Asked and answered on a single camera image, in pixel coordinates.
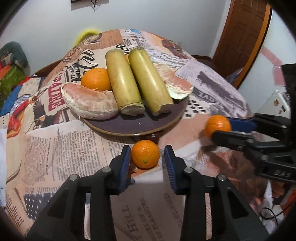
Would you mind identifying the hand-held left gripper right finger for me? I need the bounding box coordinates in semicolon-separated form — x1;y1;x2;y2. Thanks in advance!
164;145;271;241

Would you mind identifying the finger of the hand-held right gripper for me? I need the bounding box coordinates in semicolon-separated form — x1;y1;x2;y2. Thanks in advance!
212;130;255;151
228;113;292;132

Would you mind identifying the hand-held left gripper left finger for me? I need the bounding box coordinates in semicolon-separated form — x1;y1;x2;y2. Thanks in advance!
25;145;132;241

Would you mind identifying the small tangerine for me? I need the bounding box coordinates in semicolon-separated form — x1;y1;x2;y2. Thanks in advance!
131;140;160;169
205;115;232;139

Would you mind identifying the purple plate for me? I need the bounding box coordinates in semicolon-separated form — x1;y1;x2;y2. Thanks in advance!
80;93;189;136

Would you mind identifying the peeled pomelo segment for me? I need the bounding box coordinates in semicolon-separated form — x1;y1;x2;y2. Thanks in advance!
154;63;194;100
61;82;120;120

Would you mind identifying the yellow-green sugarcane piece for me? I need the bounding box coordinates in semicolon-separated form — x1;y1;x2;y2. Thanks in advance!
128;46;174;116
106;49;145;115

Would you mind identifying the plain large orange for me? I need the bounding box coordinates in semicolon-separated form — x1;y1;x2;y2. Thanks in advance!
81;68;113;91

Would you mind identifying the newspaper print tablecloth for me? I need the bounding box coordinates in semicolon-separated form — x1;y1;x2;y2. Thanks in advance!
6;28;273;241

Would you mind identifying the brown wooden door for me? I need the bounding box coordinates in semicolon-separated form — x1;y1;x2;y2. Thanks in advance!
213;0;272;70

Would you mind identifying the colourful printed blanket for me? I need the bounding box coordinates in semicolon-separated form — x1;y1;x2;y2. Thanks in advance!
0;76;44;121

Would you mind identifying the yellow chair back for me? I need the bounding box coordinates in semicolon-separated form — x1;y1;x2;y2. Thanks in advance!
75;28;101;44

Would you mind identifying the green patterned box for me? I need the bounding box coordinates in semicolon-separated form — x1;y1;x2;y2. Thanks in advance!
0;67;26;107

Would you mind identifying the grey plush toy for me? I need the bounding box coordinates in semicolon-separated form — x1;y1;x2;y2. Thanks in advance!
0;41;29;69

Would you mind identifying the black floor cable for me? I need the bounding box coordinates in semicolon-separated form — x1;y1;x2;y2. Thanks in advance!
260;206;285;220

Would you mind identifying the small black wall monitor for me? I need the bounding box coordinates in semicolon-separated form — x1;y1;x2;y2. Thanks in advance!
70;0;109;4

